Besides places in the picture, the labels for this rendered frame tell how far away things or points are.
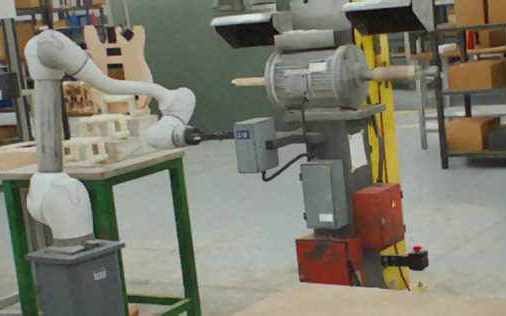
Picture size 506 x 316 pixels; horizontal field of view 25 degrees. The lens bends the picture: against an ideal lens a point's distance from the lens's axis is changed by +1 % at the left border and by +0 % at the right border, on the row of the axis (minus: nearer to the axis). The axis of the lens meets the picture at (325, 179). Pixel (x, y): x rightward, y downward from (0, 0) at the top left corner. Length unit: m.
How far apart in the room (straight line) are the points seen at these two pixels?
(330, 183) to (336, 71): 0.44
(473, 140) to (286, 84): 5.09
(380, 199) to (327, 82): 0.51
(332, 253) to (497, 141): 5.04
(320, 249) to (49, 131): 1.18
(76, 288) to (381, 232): 1.21
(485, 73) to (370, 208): 4.98
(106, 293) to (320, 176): 0.96
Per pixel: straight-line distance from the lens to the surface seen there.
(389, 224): 4.58
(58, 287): 4.53
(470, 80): 9.46
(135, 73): 5.35
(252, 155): 4.46
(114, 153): 5.21
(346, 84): 4.49
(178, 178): 5.35
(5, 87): 6.46
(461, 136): 9.57
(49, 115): 4.67
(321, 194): 4.50
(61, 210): 4.49
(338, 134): 4.53
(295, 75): 4.55
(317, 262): 4.57
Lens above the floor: 1.62
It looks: 10 degrees down
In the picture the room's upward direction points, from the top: 6 degrees counter-clockwise
